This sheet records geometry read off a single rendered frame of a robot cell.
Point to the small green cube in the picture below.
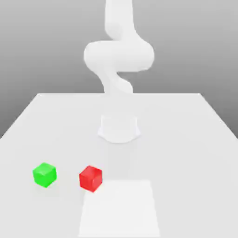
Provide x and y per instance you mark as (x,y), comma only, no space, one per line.
(44,174)

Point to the small red cube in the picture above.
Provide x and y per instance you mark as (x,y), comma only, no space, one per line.
(90,178)

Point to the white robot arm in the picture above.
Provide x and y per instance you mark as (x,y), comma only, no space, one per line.
(119,55)

